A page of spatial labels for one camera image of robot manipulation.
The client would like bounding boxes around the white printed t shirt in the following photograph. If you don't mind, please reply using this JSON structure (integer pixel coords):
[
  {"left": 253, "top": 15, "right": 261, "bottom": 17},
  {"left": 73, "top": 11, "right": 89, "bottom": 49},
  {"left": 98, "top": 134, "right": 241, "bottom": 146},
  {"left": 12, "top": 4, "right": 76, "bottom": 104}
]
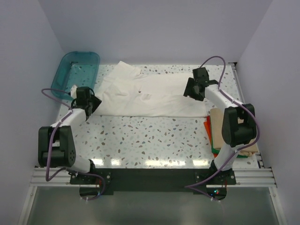
[{"left": 94, "top": 61, "right": 207, "bottom": 118}]

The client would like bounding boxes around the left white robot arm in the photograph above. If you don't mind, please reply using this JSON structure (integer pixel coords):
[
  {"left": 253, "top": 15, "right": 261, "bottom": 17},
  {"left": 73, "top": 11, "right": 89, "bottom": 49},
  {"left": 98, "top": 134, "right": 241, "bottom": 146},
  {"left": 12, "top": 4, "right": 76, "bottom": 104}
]
[{"left": 38, "top": 85, "right": 102, "bottom": 184}]

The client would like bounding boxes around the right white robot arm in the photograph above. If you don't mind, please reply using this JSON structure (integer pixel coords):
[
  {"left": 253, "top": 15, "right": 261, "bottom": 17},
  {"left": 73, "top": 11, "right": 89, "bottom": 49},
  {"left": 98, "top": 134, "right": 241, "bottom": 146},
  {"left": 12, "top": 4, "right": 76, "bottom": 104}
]
[{"left": 184, "top": 67, "right": 257, "bottom": 184}]

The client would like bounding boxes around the teal plastic basket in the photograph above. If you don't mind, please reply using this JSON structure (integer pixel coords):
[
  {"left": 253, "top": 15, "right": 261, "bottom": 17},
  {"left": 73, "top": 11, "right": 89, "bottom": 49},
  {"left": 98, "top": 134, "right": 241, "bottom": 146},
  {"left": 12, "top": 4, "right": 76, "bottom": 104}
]
[{"left": 51, "top": 51, "right": 100, "bottom": 100}]

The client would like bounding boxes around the orange folded t shirt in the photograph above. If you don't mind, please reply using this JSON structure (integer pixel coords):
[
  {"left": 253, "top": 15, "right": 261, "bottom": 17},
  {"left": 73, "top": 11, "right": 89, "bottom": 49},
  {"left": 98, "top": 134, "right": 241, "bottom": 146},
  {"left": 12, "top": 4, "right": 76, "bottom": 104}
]
[{"left": 203, "top": 116, "right": 212, "bottom": 146}]

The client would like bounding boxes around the green folded t shirt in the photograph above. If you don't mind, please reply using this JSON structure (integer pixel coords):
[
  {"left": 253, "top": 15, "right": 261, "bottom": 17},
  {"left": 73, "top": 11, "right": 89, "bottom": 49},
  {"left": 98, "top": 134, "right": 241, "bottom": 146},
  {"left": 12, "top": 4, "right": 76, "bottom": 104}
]
[{"left": 211, "top": 140, "right": 250, "bottom": 158}]

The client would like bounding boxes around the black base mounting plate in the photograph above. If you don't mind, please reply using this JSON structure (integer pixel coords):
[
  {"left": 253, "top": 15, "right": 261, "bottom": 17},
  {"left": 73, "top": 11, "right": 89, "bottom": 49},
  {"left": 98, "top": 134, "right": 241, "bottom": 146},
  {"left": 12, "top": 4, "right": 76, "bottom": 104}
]
[{"left": 70, "top": 168, "right": 237, "bottom": 200}]

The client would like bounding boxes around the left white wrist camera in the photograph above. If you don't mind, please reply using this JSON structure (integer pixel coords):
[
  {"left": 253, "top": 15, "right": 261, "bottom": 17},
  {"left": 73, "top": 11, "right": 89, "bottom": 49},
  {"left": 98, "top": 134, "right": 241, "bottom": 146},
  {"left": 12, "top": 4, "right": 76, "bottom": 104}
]
[{"left": 70, "top": 85, "right": 78, "bottom": 99}]

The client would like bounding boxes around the aluminium frame rail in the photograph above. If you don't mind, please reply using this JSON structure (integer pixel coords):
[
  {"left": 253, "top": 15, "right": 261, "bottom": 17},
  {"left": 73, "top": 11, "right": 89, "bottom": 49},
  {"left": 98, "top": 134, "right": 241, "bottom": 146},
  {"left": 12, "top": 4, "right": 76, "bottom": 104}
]
[{"left": 30, "top": 153, "right": 277, "bottom": 188}]

